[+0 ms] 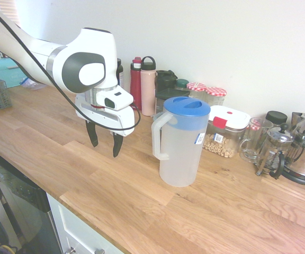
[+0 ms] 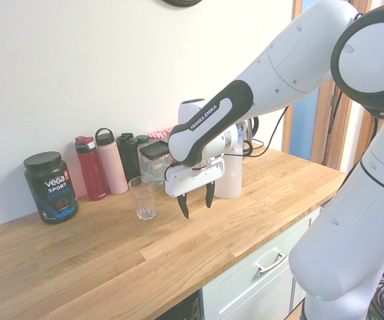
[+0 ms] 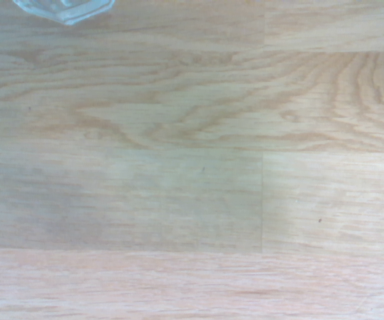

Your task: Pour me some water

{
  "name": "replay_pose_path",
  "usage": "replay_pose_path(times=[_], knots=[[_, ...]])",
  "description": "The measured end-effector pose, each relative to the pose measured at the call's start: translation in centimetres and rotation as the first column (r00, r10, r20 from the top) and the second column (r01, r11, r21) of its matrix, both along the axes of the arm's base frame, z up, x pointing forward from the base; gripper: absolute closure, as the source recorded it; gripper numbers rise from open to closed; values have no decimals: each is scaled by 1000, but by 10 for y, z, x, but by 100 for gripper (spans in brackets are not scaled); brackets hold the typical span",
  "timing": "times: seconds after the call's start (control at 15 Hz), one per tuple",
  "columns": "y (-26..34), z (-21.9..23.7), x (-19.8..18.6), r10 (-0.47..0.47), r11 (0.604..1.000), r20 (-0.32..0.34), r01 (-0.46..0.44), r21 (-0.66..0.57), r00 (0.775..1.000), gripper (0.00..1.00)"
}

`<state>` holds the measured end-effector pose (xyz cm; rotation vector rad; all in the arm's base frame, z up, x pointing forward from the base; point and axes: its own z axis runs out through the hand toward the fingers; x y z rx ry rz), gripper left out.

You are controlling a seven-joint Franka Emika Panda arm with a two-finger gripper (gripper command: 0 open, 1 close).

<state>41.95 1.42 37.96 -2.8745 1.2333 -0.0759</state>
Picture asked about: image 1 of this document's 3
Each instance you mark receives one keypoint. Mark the cereal container with white lid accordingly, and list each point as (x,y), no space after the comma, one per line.
(232,119)

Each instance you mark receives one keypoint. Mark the window blinds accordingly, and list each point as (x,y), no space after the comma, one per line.
(16,13)

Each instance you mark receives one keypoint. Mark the pink water bottle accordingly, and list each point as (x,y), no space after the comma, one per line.
(147,90)

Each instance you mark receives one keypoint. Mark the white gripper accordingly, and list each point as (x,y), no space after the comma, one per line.
(123,119)

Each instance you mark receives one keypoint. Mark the jar with green lid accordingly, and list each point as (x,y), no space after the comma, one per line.
(182,83)

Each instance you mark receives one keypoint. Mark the glass French press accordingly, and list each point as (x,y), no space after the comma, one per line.
(274,150)

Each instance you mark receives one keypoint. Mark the black Vega protein tub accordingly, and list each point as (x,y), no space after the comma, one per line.
(120,74)

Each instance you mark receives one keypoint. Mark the white cabinet drawer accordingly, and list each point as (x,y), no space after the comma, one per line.
(75,230)

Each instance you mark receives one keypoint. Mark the white and brown cup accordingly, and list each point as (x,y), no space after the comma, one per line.
(4,55)

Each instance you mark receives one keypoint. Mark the black shaker bottle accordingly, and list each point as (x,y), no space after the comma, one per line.
(164,79)

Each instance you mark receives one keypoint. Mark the clear glass mug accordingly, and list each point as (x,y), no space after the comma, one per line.
(255,148)

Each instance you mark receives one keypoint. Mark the jar with black lid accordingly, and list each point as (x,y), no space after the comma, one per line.
(276,116)

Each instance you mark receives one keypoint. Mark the clear plastic zip bag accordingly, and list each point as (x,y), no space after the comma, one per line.
(30,84)

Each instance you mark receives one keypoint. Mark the black dishwasher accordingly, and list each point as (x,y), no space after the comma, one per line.
(22,201)

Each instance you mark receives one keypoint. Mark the translucent pitcher with blue lid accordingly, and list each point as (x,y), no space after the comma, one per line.
(179,153)

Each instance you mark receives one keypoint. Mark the red water bottle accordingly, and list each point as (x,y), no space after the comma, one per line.
(135,84)

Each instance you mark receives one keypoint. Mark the clear container with black lid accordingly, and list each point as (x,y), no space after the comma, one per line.
(172,94)

